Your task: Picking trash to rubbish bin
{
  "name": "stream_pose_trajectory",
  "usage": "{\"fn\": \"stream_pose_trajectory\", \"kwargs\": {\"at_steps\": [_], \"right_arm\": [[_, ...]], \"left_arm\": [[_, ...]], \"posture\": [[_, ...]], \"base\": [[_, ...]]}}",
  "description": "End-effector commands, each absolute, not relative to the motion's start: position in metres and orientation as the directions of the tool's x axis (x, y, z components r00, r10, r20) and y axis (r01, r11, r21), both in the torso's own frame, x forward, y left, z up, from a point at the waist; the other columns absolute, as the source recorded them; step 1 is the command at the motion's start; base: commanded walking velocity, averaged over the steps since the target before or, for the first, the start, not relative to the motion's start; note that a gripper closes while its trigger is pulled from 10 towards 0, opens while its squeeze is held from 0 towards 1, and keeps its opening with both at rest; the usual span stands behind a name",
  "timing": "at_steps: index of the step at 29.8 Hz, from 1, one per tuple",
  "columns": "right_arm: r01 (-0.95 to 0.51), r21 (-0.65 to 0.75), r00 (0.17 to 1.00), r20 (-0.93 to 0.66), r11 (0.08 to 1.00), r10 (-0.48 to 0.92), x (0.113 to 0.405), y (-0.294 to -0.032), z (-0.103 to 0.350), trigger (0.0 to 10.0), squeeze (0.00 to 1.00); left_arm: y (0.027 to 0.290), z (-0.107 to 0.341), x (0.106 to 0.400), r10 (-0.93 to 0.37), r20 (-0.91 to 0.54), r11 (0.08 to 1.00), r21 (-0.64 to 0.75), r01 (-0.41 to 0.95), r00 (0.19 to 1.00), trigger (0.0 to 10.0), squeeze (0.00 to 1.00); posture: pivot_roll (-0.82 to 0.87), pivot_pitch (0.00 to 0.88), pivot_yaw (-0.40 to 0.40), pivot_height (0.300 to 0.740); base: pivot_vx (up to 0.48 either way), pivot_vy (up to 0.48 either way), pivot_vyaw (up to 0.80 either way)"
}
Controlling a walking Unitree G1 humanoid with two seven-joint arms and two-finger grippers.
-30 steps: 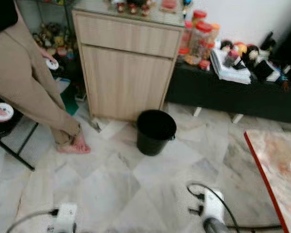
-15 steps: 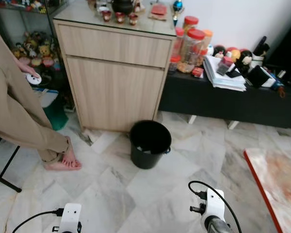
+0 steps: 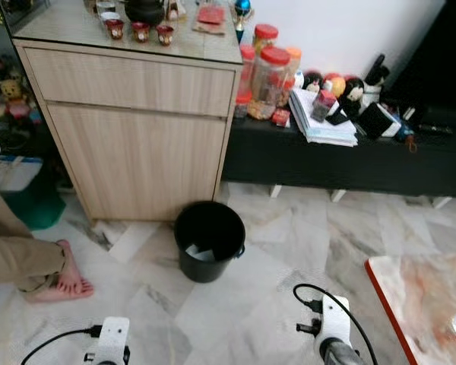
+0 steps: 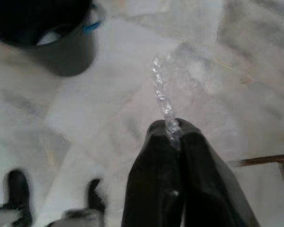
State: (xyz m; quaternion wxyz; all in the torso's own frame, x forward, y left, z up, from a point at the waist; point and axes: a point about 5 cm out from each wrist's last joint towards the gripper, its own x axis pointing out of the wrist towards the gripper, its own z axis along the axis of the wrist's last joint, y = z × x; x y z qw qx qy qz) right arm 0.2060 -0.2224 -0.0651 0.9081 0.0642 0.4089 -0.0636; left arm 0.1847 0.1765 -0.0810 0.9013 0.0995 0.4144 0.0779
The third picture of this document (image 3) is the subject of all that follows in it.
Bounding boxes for black plastic rubbish bin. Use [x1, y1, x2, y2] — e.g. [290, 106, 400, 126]
[173, 201, 247, 284]

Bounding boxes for green plastic bin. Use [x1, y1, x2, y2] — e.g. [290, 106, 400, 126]
[0, 172, 66, 232]

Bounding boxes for red-edged marble top table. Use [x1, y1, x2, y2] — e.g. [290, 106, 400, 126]
[365, 254, 456, 365]

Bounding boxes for white paper scrap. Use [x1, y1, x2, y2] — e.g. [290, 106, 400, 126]
[185, 243, 218, 263]

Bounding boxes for black low console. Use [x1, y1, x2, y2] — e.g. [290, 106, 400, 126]
[220, 111, 456, 201]

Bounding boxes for person's leg in beige trousers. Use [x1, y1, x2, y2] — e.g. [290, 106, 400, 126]
[0, 181, 66, 291]

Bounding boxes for stack of white papers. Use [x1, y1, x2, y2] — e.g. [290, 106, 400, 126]
[288, 88, 359, 148]

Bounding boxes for small red box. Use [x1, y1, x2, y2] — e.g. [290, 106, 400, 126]
[271, 108, 293, 128]

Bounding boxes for person's bare foot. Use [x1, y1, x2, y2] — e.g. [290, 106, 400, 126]
[23, 239, 97, 304]

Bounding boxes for black square box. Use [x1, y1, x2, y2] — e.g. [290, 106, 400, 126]
[356, 100, 404, 141]

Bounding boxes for white and blue box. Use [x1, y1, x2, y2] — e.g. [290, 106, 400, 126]
[0, 155, 43, 193]

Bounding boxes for small clear jar dark contents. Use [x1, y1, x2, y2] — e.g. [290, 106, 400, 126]
[309, 89, 339, 123]

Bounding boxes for black-haired white-faced doll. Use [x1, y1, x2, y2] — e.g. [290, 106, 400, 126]
[341, 75, 366, 106]

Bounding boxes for orange and red round toy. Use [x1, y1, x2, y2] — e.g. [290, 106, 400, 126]
[322, 72, 347, 99]

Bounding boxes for large red-lidded snack jar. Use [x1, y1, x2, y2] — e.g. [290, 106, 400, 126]
[246, 46, 293, 122]

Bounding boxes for small black-haired doll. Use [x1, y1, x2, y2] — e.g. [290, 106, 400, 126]
[302, 70, 326, 94]

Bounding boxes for light wood drawer cabinet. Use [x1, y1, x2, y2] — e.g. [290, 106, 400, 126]
[13, 0, 245, 224]

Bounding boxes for black remote in white holder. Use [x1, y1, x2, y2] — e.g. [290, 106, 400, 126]
[364, 52, 391, 104]

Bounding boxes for orange-lidded plastic jar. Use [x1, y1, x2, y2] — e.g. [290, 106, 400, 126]
[284, 46, 304, 89]

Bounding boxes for glass display cabinet with figures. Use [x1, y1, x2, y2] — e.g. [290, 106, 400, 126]
[0, 0, 48, 157]

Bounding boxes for small red-lidded snack jar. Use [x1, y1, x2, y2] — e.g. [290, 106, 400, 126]
[252, 24, 280, 56]

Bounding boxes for red packet on wooden tray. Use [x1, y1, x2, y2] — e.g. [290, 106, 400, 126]
[191, 4, 228, 37]

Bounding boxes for blue ball ornament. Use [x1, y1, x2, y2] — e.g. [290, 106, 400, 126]
[232, 0, 254, 43]

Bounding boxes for black teapot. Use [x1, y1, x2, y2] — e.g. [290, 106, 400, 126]
[122, 0, 167, 27]

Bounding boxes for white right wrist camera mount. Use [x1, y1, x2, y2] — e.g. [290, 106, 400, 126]
[317, 295, 353, 358]

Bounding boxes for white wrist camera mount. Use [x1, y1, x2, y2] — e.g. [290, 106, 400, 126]
[96, 317, 131, 365]
[317, 295, 353, 358]

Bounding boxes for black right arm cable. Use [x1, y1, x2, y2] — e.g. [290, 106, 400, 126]
[293, 284, 380, 365]

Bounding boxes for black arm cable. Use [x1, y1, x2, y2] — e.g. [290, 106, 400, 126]
[21, 325, 104, 365]
[293, 284, 380, 365]

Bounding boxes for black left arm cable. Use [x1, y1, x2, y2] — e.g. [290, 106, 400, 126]
[21, 325, 104, 365]

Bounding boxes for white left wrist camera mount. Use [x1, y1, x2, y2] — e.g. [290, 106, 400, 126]
[96, 317, 131, 365]

